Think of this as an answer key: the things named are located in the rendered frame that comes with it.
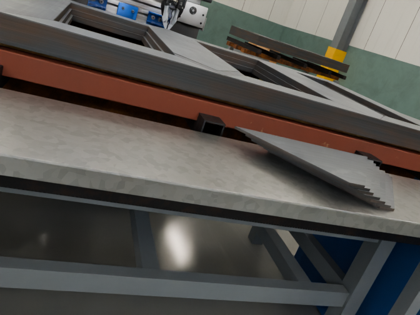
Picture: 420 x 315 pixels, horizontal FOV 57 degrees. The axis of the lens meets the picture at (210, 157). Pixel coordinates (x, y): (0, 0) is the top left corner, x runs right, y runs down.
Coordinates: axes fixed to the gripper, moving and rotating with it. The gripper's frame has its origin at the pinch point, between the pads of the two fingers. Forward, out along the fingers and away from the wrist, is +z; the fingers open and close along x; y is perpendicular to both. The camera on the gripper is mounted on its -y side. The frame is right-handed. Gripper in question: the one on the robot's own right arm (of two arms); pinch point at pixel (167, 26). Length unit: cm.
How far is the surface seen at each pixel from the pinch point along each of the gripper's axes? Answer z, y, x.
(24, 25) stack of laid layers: 2, 83, -40
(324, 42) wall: -30, -831, 582
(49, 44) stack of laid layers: 4, 83, -35
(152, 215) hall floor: 87, 1, 17
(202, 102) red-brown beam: 8, 83, -3
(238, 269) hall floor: 87, 37, 52
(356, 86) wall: 44, -654, 607
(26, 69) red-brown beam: 10, 83, -39
